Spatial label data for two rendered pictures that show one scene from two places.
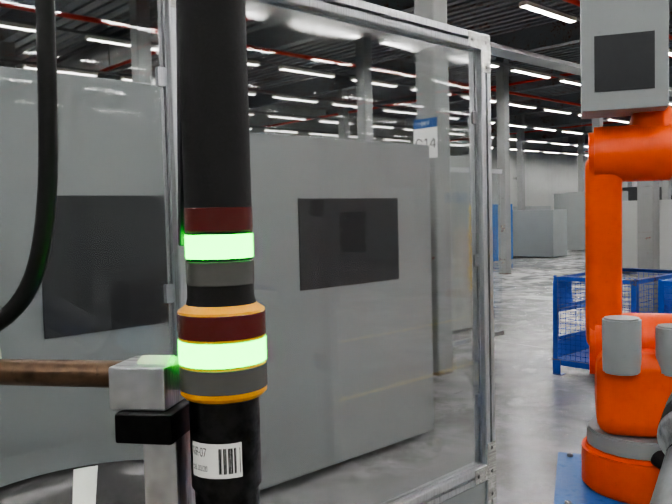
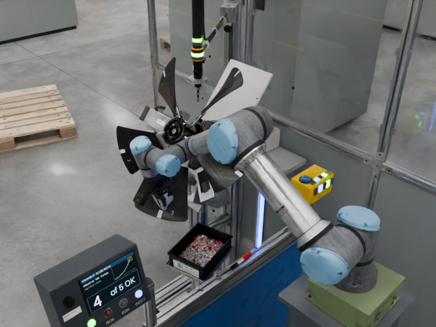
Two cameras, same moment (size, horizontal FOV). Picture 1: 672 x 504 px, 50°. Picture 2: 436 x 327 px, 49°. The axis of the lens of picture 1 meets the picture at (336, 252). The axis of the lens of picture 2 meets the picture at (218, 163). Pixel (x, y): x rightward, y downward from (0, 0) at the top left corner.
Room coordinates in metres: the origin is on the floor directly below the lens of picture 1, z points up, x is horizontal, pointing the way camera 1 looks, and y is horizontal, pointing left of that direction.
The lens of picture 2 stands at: (0.46, -1.61, 2.15)
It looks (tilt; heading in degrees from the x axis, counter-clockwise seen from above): 32 degrees down; 91
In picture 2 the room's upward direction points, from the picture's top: straight up
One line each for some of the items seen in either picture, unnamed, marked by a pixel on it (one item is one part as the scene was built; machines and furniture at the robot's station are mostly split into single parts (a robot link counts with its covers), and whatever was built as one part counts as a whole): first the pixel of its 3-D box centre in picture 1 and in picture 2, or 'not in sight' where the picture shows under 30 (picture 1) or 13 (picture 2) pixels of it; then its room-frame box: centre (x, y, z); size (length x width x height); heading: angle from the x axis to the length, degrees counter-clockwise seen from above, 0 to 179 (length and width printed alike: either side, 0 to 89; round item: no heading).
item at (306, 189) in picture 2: not in sight; (311, 185); (0.82, 0.01, 1.02); 0.16 x 0.10 x 0.11; 44
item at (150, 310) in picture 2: not in sight; (149, 303); (0.23, -0.57, 0.96); 0.03 x 0.03 x 0.20; 44
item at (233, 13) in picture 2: not in sight; (229, 12); (0.47, 0.67, 1.55); 0.10 x 0.07 x 0.09; 79
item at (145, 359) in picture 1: (158, 374); not in sight; (0.36, 0.09, 1.55); 0.02 x 0.02 x 0.02; 79
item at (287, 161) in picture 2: not in sight; (264, 156); (0.67, 0.52, 0.85); 0.36 x 0.24 x 0.03; 134
